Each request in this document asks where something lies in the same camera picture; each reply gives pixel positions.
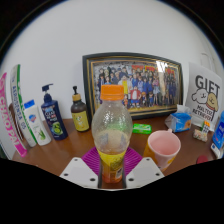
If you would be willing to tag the pink mug with orange print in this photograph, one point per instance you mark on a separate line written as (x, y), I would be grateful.
(163, 148)

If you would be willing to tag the orange-capped clear drink bottle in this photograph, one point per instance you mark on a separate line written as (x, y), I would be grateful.
(111, 133)

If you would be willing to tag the white paper gift bag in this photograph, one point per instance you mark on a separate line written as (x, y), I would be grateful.
(205, 93)

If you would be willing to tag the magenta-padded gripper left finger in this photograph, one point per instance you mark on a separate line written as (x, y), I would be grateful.
(80, 171)

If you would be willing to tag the white shampoo bottle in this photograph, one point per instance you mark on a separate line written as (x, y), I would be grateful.
(37, 125)

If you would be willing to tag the blue tissue pack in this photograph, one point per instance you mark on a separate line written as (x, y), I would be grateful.
(180, 121)

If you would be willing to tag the flat round red coaster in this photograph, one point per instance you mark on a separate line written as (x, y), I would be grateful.
(202, 159)

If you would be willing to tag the brown pump bottle yellow label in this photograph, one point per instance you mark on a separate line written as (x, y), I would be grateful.
(80, 116)

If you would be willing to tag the tall green and white box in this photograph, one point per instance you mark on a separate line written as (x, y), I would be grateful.
(19, 106)

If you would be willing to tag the blue detergent bottle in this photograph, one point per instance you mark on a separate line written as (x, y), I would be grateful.
(219, 135)

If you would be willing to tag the small green box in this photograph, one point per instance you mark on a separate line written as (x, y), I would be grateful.
(141, 128)

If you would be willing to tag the small patterned pouch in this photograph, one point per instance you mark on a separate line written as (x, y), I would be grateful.
(200, 135)

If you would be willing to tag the tall pink box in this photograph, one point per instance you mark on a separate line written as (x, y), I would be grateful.
(10, 123)

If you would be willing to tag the black-framed group picture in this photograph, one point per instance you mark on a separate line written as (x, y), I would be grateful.
(143, 83)

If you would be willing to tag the dark blue pump bottle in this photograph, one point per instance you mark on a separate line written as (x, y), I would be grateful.
(54, 120)

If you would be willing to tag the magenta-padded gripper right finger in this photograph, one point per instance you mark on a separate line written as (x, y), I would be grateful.
(143, 171)

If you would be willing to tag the colourful puzzle cube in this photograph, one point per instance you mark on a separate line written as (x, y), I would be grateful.
(206, 126)

